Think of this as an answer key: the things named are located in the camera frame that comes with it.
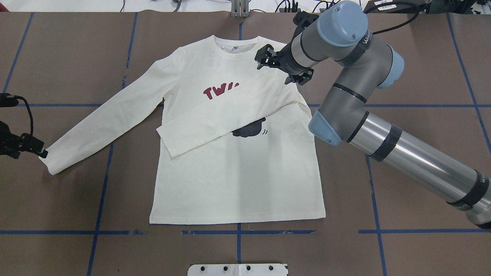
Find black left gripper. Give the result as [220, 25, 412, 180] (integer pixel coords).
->
[0, 121, 48, 159]

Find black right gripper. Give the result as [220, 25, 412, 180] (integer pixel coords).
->
[255, 44, 314, 85]

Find cream long-sleeve cat shirt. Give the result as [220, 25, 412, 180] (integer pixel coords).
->
[41, 36, 326, 224]

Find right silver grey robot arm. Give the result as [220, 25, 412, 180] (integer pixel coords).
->
[249, 8, 490, 235]

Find black labelled box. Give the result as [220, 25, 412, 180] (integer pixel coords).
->
[363, 0, 432, 14]

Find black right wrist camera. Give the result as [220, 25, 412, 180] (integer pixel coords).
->
[292, 11, 319, 40]

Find aluminium frame post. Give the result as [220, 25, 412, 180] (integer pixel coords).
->
[230, 0, 250, 18]

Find black right camera cable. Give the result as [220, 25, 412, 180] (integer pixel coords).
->
[366, 2, 422, 36]

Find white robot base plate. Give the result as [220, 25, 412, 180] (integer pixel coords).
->
[187, 263, 289, 276]

